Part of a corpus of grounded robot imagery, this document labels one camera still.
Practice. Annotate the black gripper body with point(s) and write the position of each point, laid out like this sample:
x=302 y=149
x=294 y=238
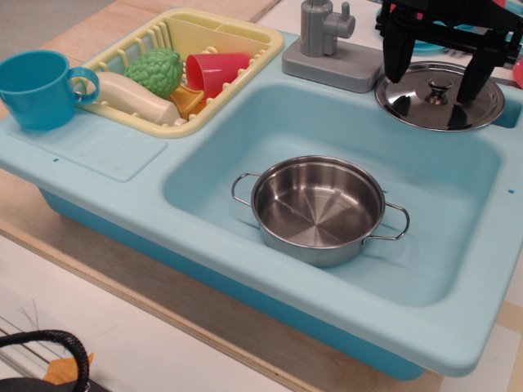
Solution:
x=463 y=25

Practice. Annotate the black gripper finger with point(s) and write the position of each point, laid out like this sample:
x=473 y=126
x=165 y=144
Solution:
x=477 y=74
x=398 y=43

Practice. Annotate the steel pot lid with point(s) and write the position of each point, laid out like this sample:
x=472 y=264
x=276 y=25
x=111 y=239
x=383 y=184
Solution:
x=427 y=97

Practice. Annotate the stacked blue plastic plates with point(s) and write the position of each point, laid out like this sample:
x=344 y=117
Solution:
x=422 y=48

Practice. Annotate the grey plastic fork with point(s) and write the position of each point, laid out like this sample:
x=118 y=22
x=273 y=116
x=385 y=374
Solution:
x=454 y=52

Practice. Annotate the pink plate edge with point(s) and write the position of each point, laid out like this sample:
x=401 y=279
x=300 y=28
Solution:
x=517 y=73

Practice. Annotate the grey toy faucet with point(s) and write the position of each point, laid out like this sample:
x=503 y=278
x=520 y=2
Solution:
x=322 y=53

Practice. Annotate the pink plastic cup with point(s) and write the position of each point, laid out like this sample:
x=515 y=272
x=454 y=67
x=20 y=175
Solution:
x=208 y=72

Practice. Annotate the yellow plastic dish rack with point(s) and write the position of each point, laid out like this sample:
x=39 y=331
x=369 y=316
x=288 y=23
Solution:
x=188 y=31

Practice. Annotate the orange plastic toy piece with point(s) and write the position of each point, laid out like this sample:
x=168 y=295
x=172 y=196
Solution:
x=188 y=102

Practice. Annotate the green toy artichoke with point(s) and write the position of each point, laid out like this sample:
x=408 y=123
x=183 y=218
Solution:
x=159 y=70

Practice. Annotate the light blue toy sink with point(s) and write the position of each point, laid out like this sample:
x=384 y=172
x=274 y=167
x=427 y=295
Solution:
x=426 y=301

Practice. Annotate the cream plastic bottle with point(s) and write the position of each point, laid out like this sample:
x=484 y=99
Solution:
x=120 y=93

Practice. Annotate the blue plastic mug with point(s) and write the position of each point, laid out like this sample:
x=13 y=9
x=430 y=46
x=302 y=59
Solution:
x=41 y=91

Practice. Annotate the orange tape piece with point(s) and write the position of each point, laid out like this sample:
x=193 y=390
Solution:
x=61 y=371

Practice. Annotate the steel pot with handles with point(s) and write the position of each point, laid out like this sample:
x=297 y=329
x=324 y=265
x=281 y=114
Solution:
x=320 y=210

